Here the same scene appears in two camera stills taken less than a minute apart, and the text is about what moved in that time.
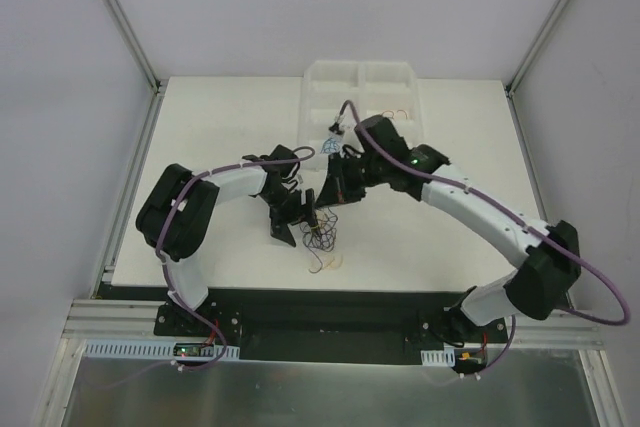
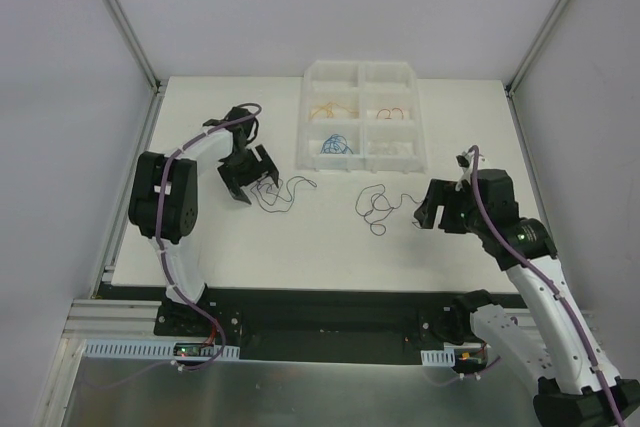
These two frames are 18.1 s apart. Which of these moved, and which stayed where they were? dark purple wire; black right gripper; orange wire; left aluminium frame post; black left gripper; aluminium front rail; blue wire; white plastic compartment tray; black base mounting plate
Moved: dark purple wire; orange wire; black left gripper; black right gripper
Stayed: left aluminium frame post; aluminium front rail; blue wire; black base mounting plate; white plastic compartment tray
